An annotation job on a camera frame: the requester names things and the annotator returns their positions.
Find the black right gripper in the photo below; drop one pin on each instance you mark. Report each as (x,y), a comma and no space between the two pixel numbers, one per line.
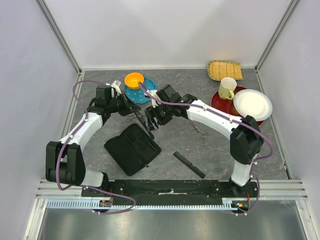
(151,113)

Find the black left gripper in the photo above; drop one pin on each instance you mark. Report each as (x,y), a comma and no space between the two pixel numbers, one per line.
(128,105)

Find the black zippered tool case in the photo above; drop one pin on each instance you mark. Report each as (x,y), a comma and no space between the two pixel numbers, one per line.
(133,149)

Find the black straight comb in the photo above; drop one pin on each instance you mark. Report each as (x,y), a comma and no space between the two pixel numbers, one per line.
(189,165)

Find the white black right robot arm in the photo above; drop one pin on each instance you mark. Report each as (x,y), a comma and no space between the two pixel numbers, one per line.
(245,138)

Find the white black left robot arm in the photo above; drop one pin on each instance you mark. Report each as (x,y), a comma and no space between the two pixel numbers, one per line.
(64,161)

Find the silver hair scissors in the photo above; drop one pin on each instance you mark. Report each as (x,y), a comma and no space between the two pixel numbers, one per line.
(135,116)

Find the blue polka dot plate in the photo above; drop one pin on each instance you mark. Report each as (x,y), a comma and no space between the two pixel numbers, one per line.
(137,96)

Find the orange bowl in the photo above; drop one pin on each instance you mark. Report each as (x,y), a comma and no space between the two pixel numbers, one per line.
(133,79)

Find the silver thinning scissors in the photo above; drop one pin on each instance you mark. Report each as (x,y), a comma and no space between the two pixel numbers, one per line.
(202,135)

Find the red round plate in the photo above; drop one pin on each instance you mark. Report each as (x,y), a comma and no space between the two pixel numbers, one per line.
(227,106)

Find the woven bamboo tray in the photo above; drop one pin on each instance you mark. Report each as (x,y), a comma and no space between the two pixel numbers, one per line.
(219,69)

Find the pale green mug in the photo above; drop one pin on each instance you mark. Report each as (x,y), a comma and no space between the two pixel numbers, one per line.
(226,88)

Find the white paper plate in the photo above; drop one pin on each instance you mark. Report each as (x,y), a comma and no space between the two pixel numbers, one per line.
(250,102)

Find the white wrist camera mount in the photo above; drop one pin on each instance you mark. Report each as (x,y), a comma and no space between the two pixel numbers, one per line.
(152,94)

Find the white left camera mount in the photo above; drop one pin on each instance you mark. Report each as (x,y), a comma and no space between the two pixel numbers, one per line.
(115,86)

